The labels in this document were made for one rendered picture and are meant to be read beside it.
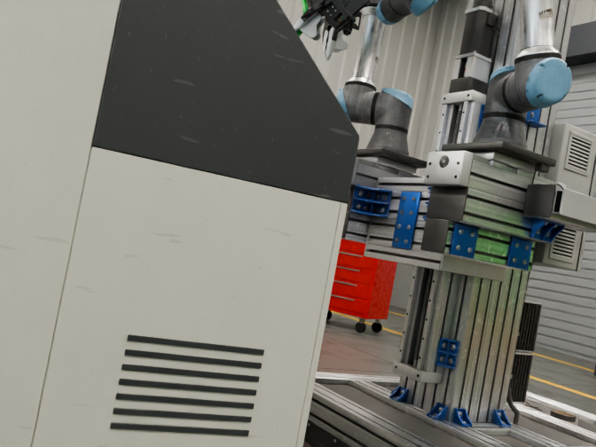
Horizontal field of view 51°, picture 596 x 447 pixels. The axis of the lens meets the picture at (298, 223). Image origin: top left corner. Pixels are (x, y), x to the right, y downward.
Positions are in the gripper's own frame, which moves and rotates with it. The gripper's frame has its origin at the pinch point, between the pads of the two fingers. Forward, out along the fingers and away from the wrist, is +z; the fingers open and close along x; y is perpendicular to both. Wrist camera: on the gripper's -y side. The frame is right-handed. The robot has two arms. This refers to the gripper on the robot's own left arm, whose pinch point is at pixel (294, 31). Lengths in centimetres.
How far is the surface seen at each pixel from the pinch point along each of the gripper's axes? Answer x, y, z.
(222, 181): -37, 24, 28
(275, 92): -27.8, 15.1, 8.5
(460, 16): 921, -90, -134
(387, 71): 864, -89, 9
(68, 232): -57, 16, 52
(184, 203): -43, 24, 35
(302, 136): -24.8, 26.0, 10.1
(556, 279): 641, 272, -6
